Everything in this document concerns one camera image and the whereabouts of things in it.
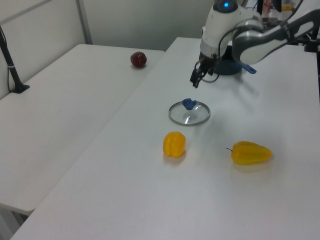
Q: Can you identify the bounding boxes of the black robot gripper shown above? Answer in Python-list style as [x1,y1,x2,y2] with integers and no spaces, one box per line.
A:
[189,51,221,89]

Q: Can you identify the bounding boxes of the glass lid with blue knob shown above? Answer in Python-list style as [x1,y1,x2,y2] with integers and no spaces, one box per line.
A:
[168,97,211,127]

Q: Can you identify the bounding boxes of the dark blue saucepan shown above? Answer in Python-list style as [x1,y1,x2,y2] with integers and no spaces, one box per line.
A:
[216,45,257,76]

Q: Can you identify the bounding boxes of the dark red apple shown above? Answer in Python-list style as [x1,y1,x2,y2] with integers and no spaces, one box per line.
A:
[130,51,148,69]

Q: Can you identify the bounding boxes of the round yellow bell pepper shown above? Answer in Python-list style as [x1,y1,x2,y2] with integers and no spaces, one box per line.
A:
[162,131,187,158]

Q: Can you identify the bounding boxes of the long yellow bell pepper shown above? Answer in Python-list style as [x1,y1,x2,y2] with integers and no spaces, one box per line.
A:
[226,141,273,166]

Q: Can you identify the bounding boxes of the black clamp stand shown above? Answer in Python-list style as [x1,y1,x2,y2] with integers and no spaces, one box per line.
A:
[303,29,320,53]

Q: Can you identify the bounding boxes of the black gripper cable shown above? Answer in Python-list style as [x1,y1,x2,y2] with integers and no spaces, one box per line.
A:
[201,17,263,84]

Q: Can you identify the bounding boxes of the grey metal partition post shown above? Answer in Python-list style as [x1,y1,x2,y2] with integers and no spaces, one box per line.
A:
[76,0,94,45]

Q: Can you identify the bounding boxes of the black camera stand pole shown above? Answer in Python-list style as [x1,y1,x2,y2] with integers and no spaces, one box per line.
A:
[0,24,31,94]

